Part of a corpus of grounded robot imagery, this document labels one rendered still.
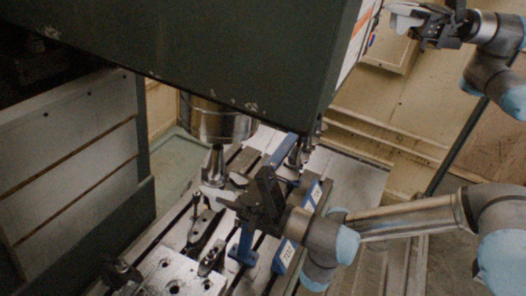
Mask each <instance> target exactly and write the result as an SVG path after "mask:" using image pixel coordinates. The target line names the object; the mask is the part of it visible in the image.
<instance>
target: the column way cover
mask: <svg viewBox="0 0 526 296"><path fill-rule="evenodd" d="M137 115H138V109H137V98H136V87H135V73H133V72H131V71H129V70H124V69H122V68H120V69H118V70H116V69H114V68H113V67H104V68H101V69H99V70H96V71H94V72H92V73H90V74H86V75H84V76H82V77H80V78H77V79H75V80H73V81H69V82H67V83H65V84H63V85H61V86H60V87H58V88H54V89H52V90H49V91H47V92H44V93H42V94H41V95H38V96H35V97H32V98H30V99H27V100H25V101H23V102H21V103H17V104H15V105H13V106H11V107H10V108H8V109H5V110H2V111H0V241H1V243H3V244H5V245H6V246H7V248H8V251H9V253H10V255H11V257H12V260H13V263H14V265H15V267H16V270H17V272H18V273H19V275H20V278H21V279H22V280H24V281H26V282H28V283H31V282H32V281H33V280H34V278H36V277H37V276H38V275H40V274H41V273H43V272H44V271H45V270H46V269H47V268H48V267H49V266H50V265H51V264H52V263H54V262H55V261H56V260H57V259H58V258H60V257H61V256H62V255H63V254H64V253H65V252H67V251H68V250H69V249H70V248H71V247H73V246H74V245H75V244H76V243H77V242H78V241H79V240H80V239H81V238H82V237H83V236H85V235H86V234H87V233H89V232H91V231H92V230H93V229H94V228H95V227H96V226H97V225H98V224H99V223H100V222H101V221H102V220H103V219H104V218H105V217H107V216H108V215H110V214H111V213H112V212H113V211H114V210H116V209H117V208H118V207H119V205H120V204H122V203H123V202H124V201H125V200H127V199H128V198H129V197H130V196H131V195H133V194H134V193H135V192H136V191H137V190H138V189H139V182H138V173H137V163H136V157H137V156H138V155H139V153H138V143H137V133H136V122H135V117H136V116H137Z"/></svg>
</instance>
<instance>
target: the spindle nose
mask: <svg viewBox="0 0 526 296"><path fill-rule="evenodd" d="M179 117H180V124H181V126H182V128H184V129H185V131H186V132H187V133H189V134H190V135H191V136H193V137H194V138H196V139H199V140H201V141H203V142H207V143H213V144H214V145H222V146H227V145H234V143H241V142H242V141H246V140H248V139H250V138H251V137H253V136H254V135H255V134H256V133H257V131H258V127H259V124H260V123H261V121H260V120H258V119H256V118H253V117H250V116H247V115H245V114H241V113H239V112H236V111H234V110H230V109H228V108H226V107H223V106H219V105H217V104H215V103H211V101H209V100H206V99H202V98H200V97H197V96H194V95H191V94H189V93H187V92H183V91H180V90H179Z"/></svg>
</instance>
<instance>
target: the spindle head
mask: <svg viewBox="0 0 526 296"><path fill-rule="evenodd" d="M362 2H363V0H0V23H4V24H6V25H9V26H12V27H15V28H18V29H20V30H22V31H25V32H27V33H29V34H32V35H35V36H37V37H40V38H44V39H46V40H49V41H51V42H55V43H57V44H60V45H63V47H66V48H68V49H73V50H74V51H77V52H80V53H83V54H85V55H87V56H92V57H94V58H96V59H99V60H102V61H104V62H107V63H110V64H111V65H114V66H116V67H119V68H122V69H124V70H129V71H131V72H133V73H136V74H139V75H142V76H143V77H147V78H150V79H153V80H154V81H159V83H161V84H163V85H167V86H170V87H172V88H176V89H178V90H180V91H183V92H187V93H189V94H191V95H194V96H197V97H200V98H202V99H206V100H209V101H211V103H215V104H217V105H219V106H223V107H226V108H228V109H230V110H234V111H236V112H239V113H241V114H245V115H247V116H250V117H253V118H256V119H258V120H260V121H263V122H264V123H266V124H270V125H273V126H276V127H277V128H281V129H283V130H286V131H288V132H292V133H294V134H297V135H300V136H303V137H306V135H307V134H312V133H313V131H314V130H315V128H316V126H317V124H318V123H319V121H320V119H321V118H322V116H323V115H324V113H325V112H326V110H327V108H328V107H329V105H330V104H331V103H332V102H333V100H334V98H335V97H336V95H337V93H338V92H339V91H340V89H341V87H342V86H343V84H344V83H345V82H346V79H347V78H348V75H349V74H350V73H351V71H352V70H354V68H355V66H356V65H357V63H358V59H359V57H360V54H361V51H362V47H363V45H364V42H365V40H366V34H367V31H368V29H369V25H370V22H371V21H372V19H373V18H374V17H375V15H376V14H377V13H378V11H377V12H376V14H375V15H374V16H372V18H371V20H369V22H368V24H367V27H366V31H365V34H364V36H363V39H362V44H361V47H360V50H359V52H358V56H357V59H356V61H355V63H354V65H352V66H351V68H350V70H349V71H348V72H347V74H346V75H345V77H344V79H343V81H342V82H341V83H340V85H339V87H338V88H337V90H336V87H337V83H338V79H339V77H340V72H341V69H342V66H343V63H344V58H345V55H346V52H347V50H348V45H349V42H350V40H351V34H353V31H354V28H355V25H356V24H357V23H358V22H359V21H360V20H361V18H362V16H363V15H364V14H365V13H364V14H363V15H362V16H361V17H360V18H359V20H358V15H359V12H360V9H361V7H362ZM373 5H375V3H374V4H373ZM371 6H372V5H371ZM371 6H370V7H371ZM370 7H369V8H370ZM368 10H369V9H367V10H366V12H367V11H368ZM357 20H358V21H357Z"/></svg>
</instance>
